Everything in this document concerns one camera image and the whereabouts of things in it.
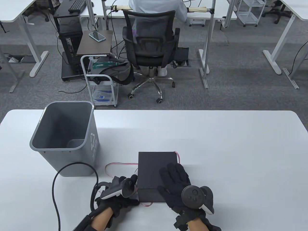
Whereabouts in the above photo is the person's left hand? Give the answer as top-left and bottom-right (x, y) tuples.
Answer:
(95, 174), (140, 217)

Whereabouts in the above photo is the person's right hand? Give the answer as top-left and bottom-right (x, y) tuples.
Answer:
(158, 163), (214, 228)

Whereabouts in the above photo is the black gift box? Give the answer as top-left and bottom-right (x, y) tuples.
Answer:
(138, 151), (178, 203)

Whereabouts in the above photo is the pink ribbon bow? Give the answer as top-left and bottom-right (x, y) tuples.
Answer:
(105, 151), (181, 207)

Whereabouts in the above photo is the person's right forearm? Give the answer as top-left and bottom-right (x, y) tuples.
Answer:
(188, 217), (208, 231)

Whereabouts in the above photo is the person's left forearm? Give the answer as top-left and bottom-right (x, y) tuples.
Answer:
(90, 207), (114, 231)

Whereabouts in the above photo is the black floor box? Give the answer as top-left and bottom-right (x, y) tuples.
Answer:
(173, 47), (192, 68)

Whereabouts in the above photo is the grey white right hand controller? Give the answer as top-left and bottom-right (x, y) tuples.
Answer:
(181, 185), (214, 215)

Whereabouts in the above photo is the grey plastic trash bin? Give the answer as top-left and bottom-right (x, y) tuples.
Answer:
(29, 101), (100, 177)

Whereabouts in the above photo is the white rolling cart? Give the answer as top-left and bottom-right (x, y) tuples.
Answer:
(80, 54), (119, 107)

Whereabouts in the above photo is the blue white packet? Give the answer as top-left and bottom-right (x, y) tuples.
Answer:
(93, 90), (113, 104)

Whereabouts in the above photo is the black mesh office chair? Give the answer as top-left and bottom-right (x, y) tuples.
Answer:
(122, 10), (181, 104)

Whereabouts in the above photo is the grey backpack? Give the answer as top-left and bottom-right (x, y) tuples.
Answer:
(87, 57), (135, 85)

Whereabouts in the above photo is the green bottle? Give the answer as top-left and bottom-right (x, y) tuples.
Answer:
(92, 61), (120, 69)

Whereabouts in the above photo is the dark brown side table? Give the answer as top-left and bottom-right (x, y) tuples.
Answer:
(77, 30), (113, 56)

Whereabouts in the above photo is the smartphone with teal case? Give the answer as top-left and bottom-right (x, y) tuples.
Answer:
(89, 31), (106, 42)

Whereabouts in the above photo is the grey desk leg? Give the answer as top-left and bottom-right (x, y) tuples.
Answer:
(0, 48), (24, 93)

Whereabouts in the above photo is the white desk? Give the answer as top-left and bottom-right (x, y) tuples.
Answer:
(79, 0), (238, 21)
(0, 0), (50, 77)
(263, 0), (308, 75)

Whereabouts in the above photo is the black computer tower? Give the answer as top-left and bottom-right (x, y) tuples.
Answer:
(58, 16), (83, 72)

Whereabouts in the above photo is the white power strip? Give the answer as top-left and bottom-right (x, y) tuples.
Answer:
(5, 55), (24, 63)

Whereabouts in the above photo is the black swivel chair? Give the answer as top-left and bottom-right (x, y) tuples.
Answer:
(262, 0), (293, 24)

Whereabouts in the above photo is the black keyboard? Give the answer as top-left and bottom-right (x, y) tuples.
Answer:
(68, 0), (87, 13)

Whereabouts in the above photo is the black computer stand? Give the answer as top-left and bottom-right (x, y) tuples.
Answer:
(53, 0), (95, 82)

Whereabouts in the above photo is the black braided cable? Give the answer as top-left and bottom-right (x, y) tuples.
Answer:
(51, 162), (100, 231)

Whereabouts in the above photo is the aluminium frame post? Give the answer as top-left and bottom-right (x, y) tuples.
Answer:
(198, 0), (216, 89)

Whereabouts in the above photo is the aluminium floor rail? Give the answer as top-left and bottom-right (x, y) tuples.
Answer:
(283, 68), (299, 89)

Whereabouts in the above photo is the white wire cart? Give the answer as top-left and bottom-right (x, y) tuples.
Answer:
(235, 0), (267, 27)

